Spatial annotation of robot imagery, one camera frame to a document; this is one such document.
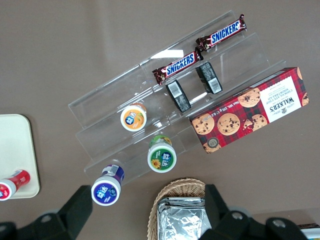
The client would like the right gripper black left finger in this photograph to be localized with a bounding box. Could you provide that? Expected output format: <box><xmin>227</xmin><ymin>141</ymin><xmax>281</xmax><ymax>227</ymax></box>
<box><xmin>19</xmin><ymin>184</ymin><xmax>94</xmax><ymax>240</ymax></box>

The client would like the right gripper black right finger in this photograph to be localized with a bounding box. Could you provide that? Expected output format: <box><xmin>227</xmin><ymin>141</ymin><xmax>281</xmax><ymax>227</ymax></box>
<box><xmin>199</xmin><ymin>184</ymin><xmax>253</xmax><ymax>240</ymax></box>

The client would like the light oval wicker basket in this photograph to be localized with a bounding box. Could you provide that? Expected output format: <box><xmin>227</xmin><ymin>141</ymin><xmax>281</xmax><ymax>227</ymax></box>
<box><xmin>146</xmin><ymin>177</ymin><xmax>207</xmax><ymax>240</ymax></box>

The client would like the beige plastic tray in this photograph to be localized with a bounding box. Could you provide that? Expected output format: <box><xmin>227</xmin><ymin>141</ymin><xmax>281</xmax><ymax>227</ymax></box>
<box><xmin>0</xmin><ymin>113</ymin><xmax>41</xmax><ymax>200</ymax></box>

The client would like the purple lid gum bottle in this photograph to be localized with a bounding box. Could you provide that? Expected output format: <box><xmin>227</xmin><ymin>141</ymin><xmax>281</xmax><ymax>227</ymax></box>
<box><xmin>90</xmin><ymin>164</ymin><xmax>125</xmax><ymax>207</ymax></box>

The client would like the silver foil container stack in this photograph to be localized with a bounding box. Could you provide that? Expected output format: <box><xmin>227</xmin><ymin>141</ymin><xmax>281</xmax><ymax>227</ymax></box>
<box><xmin>156</xmin><ymin>196</ymin><xmax>213</xmax><ymax>240</ymax></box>

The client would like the red lid gum bottle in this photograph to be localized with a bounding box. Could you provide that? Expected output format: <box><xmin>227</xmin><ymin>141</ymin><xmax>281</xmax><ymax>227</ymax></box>
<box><xmin>0</xmin><ymin>169</ymin><xmax>31</xmax><ymax>202</ymax></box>

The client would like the green lid gum bottle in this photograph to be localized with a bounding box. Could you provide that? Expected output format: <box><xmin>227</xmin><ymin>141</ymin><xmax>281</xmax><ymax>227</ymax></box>
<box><xmin>147</xmin><ymin>134</ymin><xmax>178</xmax><ymax>174</ymax></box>

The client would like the white snack bin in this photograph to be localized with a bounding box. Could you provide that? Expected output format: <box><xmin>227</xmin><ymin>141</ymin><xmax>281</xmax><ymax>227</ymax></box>
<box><xmin>297</xmin><ymin>223</ymin><xmax>320</xmax><ymax>240</ymax></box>

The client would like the red Walkers cookie box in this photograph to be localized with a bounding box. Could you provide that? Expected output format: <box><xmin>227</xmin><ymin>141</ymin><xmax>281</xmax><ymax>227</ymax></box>
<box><xmin>189</xmin><ymin>66</ymin><xmax>310</xmax><ymax>154</ymax></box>

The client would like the orange lid gum bottle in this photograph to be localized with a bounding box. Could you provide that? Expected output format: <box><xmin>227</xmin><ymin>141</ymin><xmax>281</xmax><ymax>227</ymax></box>
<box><xmin>120</xmin><ymin>102</ymin><xmax>148</xmax><ymax>133</ymax></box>

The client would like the clear acrylic tiered display stand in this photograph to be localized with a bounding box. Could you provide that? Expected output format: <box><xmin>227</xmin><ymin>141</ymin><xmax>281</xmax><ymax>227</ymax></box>
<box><xmin>67</xmin><ymin>9</ymin><xmax>288</xmax><ymax>187</ymax></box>

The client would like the small black barcode box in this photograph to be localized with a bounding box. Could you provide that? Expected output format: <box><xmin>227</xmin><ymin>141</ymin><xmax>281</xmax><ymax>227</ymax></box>
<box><xmin>165</xmin><ymin>79</ymin><xmax>192</xmax><ymax>113</ymax></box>
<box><xmin>195</xmin><ymin>61</ymin><xmax>223</xmax><ymax>95</ymax></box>

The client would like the Snickers chocolate bar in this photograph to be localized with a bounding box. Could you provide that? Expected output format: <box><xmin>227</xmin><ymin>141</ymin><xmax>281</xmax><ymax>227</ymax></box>
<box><xmin>152</xmin><ymin>47</ymin><xmax>205</xmax><ymax>86</ymax></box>
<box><xmin>195</xmin><ymin>14</ymin><xmax>248</xmax><ymax>53</ymax></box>

